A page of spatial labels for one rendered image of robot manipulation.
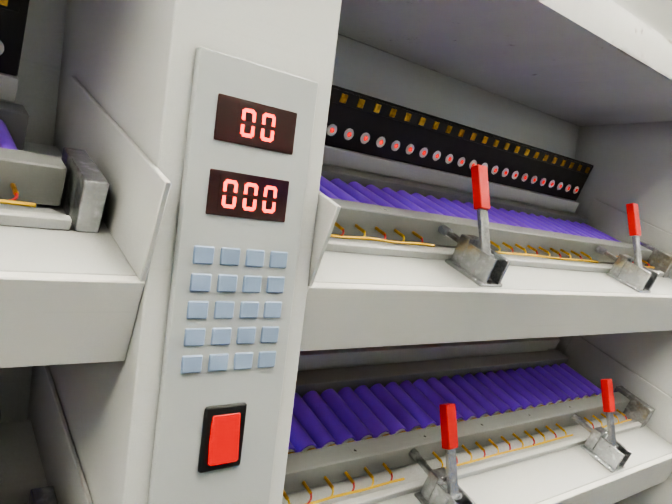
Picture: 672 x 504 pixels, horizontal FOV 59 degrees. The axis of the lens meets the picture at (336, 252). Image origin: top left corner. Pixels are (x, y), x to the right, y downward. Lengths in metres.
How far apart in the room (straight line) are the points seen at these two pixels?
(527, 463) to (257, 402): 0.38
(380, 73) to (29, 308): 0.45
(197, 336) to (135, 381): 0.03
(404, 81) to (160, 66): 0.40
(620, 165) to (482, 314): 0.48
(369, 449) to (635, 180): 0.55
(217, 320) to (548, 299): 0.31
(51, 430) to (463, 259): 0.31
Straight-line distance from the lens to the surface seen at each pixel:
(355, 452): 0.49
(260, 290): 0.31
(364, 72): 0.63
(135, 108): 0.32
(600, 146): 0.92
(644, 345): 0.88
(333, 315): 0.36
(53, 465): 0.42
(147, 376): 0.30
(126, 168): 0.32
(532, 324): 0.53
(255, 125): 0.30
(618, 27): 0.60
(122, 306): 0.29
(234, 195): 0.30
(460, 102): 0.73
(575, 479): 0.67
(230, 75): 0.30
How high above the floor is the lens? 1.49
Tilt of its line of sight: 3 degrees down
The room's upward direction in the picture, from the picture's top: 7 degrees clockwise
